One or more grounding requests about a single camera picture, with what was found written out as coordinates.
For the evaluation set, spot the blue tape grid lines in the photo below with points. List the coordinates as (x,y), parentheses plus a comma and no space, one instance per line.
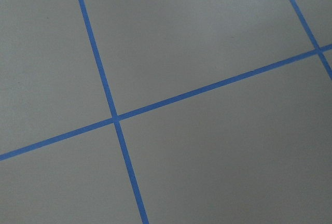
(165,111)

